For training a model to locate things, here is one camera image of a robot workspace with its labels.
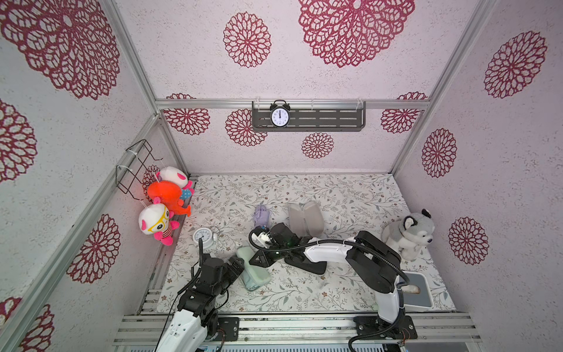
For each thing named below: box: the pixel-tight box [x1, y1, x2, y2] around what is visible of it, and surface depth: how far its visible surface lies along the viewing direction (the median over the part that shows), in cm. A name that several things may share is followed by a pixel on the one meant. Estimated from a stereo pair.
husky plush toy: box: [381, 208, 436, 262], surface depth 81 cm
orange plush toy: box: [147, 180, 192, 217], surface depth 90 cm
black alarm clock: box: [269, 99, 292, 129], surface depth 92 cm
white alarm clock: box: [192, 227, 218, 250], surface depth 95 cm
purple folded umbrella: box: [253, 203, 272, 228], surface depth 101 cm
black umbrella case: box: [284, 248, 328, 275], surface depth 70 cm
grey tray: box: [400, 270, 434, 309], surface depth 80 cm
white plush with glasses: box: [138, 197, 180, 246], surface depth 82 cm
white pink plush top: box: [156, 166, 195, 200], surface depth 97 cm
